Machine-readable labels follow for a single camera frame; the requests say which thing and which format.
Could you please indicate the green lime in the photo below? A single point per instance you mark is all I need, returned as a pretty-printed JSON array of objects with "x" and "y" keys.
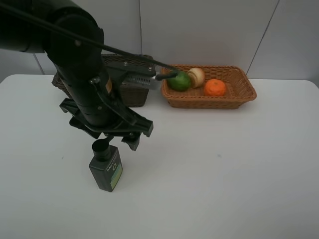
[{"x": 181, "y": 82}]

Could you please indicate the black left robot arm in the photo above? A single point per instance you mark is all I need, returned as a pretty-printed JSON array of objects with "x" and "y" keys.
[{"x": 73, "y": 42}]

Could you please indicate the orange tangerine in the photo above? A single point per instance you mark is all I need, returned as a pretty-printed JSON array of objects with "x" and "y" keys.
[{"x": 215, "y": 88}]

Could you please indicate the light brown wicker basket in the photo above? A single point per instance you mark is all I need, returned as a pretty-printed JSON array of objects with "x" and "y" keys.
[{"x": 239, "y": 90}]

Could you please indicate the dark brown wicker basket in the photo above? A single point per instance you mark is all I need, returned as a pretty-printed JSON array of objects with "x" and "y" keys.
[{"x": 133, "y": 89}]

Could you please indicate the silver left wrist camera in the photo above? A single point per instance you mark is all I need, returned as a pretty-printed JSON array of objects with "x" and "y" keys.
[{"x": 135, "y": 75}]

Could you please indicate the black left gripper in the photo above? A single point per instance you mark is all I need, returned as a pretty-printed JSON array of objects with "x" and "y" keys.
[{"x": 97, "y": 104}]

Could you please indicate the dark green pump bottle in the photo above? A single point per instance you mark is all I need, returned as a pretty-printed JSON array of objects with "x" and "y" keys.
[{"x": 105, "y": 166}]

